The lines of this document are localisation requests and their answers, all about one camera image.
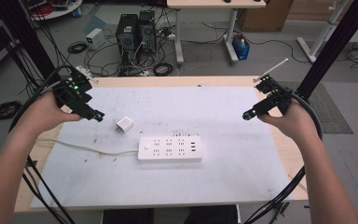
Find white metal stand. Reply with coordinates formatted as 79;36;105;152
296;0;356;64

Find large black cable coil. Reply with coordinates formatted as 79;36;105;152
0;100;23;122

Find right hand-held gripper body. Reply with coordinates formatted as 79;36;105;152
253;57;294;117

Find white power strip cable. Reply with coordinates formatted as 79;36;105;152
36;138;140;157

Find white table mat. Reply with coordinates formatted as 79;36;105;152
30;86;294;209

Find white power strip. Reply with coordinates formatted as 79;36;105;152
137;135;203;163

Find grey floor mat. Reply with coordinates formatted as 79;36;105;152
275;80;354;135

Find large black computer tower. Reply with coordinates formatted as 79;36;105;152
115;13;140;71

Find black frame post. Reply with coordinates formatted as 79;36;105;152
294;0;358;103
0;0;61;82

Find brown cardboard box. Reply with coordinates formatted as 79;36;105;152
237;0;295;33

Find white charger adapter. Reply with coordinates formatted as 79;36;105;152
115;116;135;134

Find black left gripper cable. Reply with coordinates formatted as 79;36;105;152
7;63;76;133

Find blue storage box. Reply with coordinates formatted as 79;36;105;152
231;33;251;61

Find small black computer tower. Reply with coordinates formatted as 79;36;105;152
137;9;158;58

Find person's left hand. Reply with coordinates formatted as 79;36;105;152
18;91;85;139

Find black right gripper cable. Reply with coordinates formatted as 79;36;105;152
288;91;324;141

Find person's right hand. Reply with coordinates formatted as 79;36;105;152
256;99;320;142

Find white-legged wooden desk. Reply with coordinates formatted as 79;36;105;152
166;0;268;66

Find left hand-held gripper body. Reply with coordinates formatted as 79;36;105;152
52;64;100;121

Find black cable bundle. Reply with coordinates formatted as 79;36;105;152
21;154;76;224
242;165;308;224

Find round white table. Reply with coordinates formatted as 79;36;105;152
21;0;84;21

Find small black cable coil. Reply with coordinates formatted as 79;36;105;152
67;40;89;55

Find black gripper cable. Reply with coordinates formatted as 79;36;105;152
7;63;76;133
288;91;324;141

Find wooden table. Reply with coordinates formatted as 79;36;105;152
13;76;310;215

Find white box device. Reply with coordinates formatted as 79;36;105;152
85;27;106;51

